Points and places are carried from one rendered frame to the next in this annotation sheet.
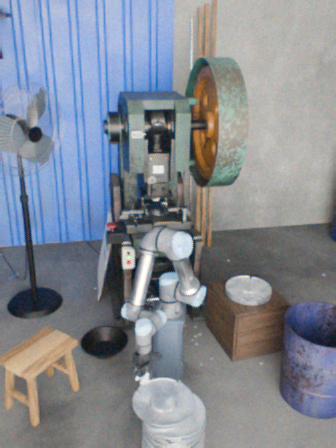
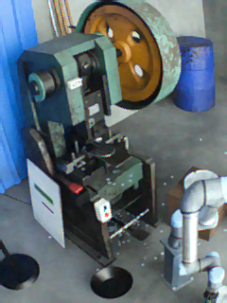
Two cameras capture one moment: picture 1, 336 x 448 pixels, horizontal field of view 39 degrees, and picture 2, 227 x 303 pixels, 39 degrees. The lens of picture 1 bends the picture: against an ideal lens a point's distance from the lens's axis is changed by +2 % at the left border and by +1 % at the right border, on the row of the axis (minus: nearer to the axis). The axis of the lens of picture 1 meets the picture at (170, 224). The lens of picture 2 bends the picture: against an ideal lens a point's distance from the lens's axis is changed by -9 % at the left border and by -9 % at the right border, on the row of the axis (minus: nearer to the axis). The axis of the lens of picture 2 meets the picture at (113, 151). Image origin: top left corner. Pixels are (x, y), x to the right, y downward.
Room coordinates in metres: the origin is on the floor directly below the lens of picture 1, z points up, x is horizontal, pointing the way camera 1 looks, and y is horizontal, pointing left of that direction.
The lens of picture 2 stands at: (1.25, 0.81, 1.98)
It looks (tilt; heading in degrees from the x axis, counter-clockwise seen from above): 34 degrees down; 335
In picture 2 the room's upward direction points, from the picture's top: 9 degrees counter-clockwise
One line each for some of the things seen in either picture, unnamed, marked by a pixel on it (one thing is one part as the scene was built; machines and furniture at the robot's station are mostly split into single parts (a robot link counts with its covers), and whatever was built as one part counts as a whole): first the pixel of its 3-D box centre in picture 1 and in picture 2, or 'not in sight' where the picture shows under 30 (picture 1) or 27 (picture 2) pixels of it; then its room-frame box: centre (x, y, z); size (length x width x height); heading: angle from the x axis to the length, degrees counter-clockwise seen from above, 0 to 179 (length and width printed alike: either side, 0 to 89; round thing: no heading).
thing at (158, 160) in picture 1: (157, 171); (90, 111); (3.00, 0.10, 1.04); 0.17 x 0.15 x 0.30; 13
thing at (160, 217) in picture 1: (160, 223); (112, 162); (2.87, 0.07, 0.72); 0.25 x 0.14 x 0.14; 13
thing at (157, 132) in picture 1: (156, 135); (79, 76); (3.04, 0.11, 1.27); 0.21 x 0.12 x 0.34; 13
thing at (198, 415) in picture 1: (174, 411); not in sight; (1.64, -0.04, 0.32); 0.29 x 0.29 x 0.01
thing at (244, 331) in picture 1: (245, 315); (200, 204); (2.62, -0.51, 0.18); 0.40 x 0.38 x 0.35; 20
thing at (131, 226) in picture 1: (155, 219); (95, 157); (3.04, 0.11, 0.67); 0.45 x 0.30 x 0.06; 103
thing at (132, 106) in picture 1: (151, 191); (78, 132); (3.18, 0.14, 0.83); 0.79 x 0.43 x 1.34; 13
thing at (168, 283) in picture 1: (170, 285); (183, 222); (2.24, -0.01, 0.62); 0.13 x 0.12 x 0.14; 59
